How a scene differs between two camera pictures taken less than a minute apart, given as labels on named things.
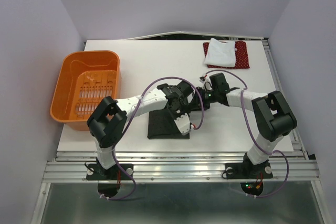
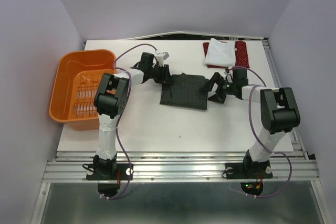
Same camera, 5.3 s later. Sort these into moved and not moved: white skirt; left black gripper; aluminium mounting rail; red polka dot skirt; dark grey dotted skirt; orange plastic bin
Moved: dark grey dotted skirt; left black gripper
Not moved: orange plastic bin; white skirt; red polka dot skirt; aluminium mounting rail
